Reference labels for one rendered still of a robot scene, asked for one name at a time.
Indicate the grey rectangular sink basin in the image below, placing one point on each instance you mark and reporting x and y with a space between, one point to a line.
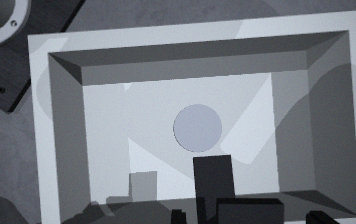
119 115

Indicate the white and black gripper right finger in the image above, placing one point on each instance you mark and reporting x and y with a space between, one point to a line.
319 217

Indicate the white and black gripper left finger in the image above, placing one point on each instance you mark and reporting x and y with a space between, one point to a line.
178 217

